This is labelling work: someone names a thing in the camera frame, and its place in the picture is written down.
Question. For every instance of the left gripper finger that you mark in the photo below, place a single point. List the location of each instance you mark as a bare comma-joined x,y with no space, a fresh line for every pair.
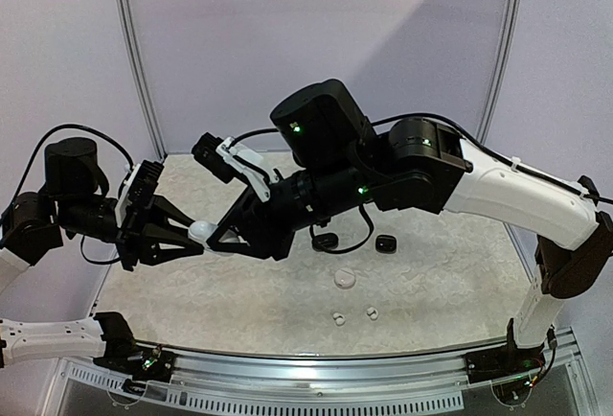
167,215
155,251

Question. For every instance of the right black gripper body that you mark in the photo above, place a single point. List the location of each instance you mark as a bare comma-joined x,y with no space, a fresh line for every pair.
270,225

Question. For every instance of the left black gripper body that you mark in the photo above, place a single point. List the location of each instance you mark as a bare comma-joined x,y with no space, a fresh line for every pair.
127,236

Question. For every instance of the white oval earbud case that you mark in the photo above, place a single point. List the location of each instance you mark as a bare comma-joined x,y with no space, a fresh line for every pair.
201,230

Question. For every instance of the black oval earbud case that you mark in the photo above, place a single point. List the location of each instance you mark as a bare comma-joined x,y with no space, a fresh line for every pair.
326,241

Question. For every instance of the pink round earbud case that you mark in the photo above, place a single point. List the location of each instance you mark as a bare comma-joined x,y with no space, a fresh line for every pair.
344,278

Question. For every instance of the white stem earbud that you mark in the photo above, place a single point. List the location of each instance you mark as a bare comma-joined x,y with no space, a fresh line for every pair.
372,313

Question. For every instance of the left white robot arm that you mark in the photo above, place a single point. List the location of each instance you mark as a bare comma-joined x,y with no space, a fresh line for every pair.
30,228

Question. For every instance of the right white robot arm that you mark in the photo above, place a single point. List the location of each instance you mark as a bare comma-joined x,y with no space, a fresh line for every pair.
425,162

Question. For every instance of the white earbud lower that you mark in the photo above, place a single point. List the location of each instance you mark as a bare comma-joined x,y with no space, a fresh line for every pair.
339,318

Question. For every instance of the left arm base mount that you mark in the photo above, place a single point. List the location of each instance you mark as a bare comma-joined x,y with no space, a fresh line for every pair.
122,353

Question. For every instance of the aluminium front rail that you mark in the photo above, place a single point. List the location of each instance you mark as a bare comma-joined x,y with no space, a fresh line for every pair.
437,382

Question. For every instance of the left aluminium frame post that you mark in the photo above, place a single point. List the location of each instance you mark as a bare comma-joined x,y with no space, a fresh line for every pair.
139,76

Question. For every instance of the aluminium frame post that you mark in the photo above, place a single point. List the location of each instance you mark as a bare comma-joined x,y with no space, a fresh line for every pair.
139,76
503,51

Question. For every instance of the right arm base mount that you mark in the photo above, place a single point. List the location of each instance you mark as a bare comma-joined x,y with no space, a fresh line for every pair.
510,359

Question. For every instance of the right aluminium frame post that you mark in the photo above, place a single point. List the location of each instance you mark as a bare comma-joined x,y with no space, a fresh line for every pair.
503,51

